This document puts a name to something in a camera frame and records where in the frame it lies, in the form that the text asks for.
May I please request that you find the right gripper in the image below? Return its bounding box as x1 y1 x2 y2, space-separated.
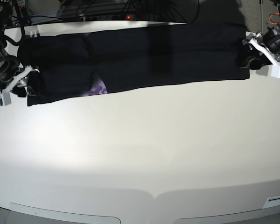
0 58 41 98

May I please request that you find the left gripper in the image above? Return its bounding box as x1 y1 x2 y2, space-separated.
238 30 280 70

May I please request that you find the black T-shirt with sun print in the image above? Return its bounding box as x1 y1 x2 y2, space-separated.
17 23 250 106

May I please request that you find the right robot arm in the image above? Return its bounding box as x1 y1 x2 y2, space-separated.
0 0 44 100

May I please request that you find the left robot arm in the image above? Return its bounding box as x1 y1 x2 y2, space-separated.
238 0 280 70

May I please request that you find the thin metal pole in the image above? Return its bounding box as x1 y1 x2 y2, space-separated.
259 0 264 32

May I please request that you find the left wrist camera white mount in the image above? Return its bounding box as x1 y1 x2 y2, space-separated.
270 65 280 79

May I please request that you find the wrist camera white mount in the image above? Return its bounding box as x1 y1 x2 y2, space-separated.
0 92 12 107
270 65 280 79

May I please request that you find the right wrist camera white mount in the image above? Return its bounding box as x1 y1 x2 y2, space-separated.
0 92 12 107

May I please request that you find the black power strip red switch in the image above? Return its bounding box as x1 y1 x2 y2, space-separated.
78 14 135 21

